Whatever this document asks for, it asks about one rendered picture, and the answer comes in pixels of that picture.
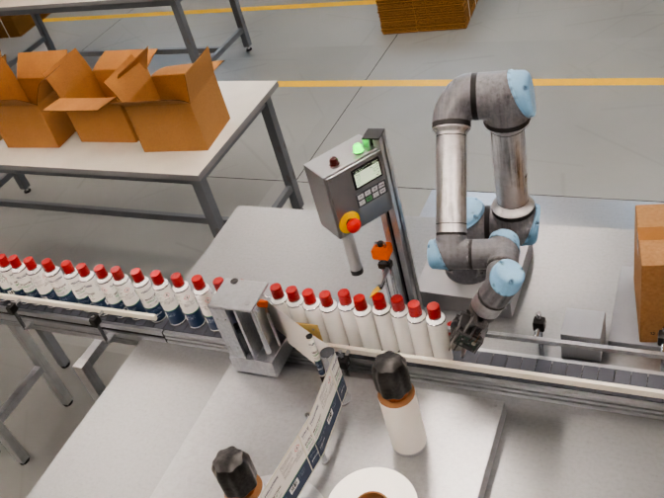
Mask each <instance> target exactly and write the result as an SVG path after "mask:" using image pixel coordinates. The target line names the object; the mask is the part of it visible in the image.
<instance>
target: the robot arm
mask: <svg viewBox="0 0 664 498"><path fill-rule="evenodd" d="M536 111H537V107H536V98H535V89H534V84H533V80H532V77H531V74H530V73H529V72H528V71H527V70H513V69H509V70H503V71H490V72H477V73H464V74H462V75H460V76H458V77H457V78H455V79H454V80H452V81H451V82H450V83H449V84H448V85H447V86H446V88H445V89H444V90H443V92H442V93H441V95H440V97H439V99H438V101H437V103H436V106H435V109H434V112H433V118H432V131H433V132H434V133H435V134H436V238H435V239H431V240H429V242H428V249H427V259H428V264H429V266H430V267H431V268H432V269H438V270H445V271H446V274H447V276H448V277H449V278H450V279H451V280H452V281H454V282H456V283H459V284H463V285H474V284H478V283H481V282H484V283H483V284H482V285H481V287H480V288H479V290H478V291H477V292H476V294H475V295H474V297H473V298H472V300H471V303H470V305H469V310H468V309H467V310H462V311H461V314H460V315H458V314H457V315H456V317H455V318H454V319H453V320H452V323H451V335H450V347H449V350H450V349H451V348H452V350H454V351H461V357H463V356H464V355H465V353H466V350H469V351H470V352H472V353H473V354H475V353H476V352H477V350H478V349H479V348H480V346H481V345H482V344H483V341H484V338H485V335H486V333H487V332H488V326H489V323H491V322H493V321H494V320H495V319H496V318H497V317H498V316H499V314H500V313H501V312H502V310H504V311H505V310H506V309H507V307H506V305H507V304H508V303H509V301H510V300H511V299H512V297H513V296H514V295H515V293H517V292H518V291H519V289H520V288H521V286H522V283H523V282H524V280H525V272H524V271H523V268H522V266H521V265H520V264H519V256H520V246H521V247H522V246H527V245H534V244H535V243H536V242H537V240H538V235H539V227H540V205H538V204H535V201H534V199H533V197H531V196H530V195H529V189H528V171H527V153H526V137H525V127H527V126H528V124H529V123H530V121H531V118H532V117H534V116H535V115H536ZM478 120H483V124H484V126H485V128H486V129H487V130H489V131H490V134H491V145H492V156H493V167H494V178H495V189H496V198H495V199H494V200H493V202H492V205H491V206H485V205H484V204H483V202H482V201H481V200H478V199H477V198H473V197H466V134H467V133H468V132H469V131H470V130H471V121H478Z"/></svg>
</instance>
